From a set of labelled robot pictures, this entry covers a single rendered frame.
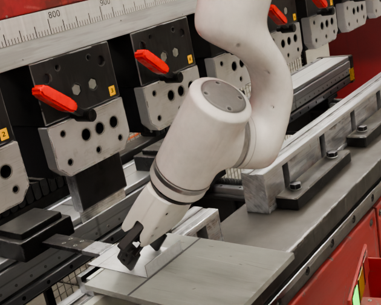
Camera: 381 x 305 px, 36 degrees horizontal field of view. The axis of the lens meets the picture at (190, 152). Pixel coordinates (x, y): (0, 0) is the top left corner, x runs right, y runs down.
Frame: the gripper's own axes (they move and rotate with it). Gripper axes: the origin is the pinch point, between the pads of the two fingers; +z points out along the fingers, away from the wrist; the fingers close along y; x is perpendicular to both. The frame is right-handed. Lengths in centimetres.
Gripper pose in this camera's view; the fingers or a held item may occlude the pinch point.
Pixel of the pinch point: (141, 247)
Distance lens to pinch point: 94.0
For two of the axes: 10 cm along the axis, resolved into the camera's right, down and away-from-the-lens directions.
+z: -3.7, 6.9, 6.2
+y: -5.8, 3.5, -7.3
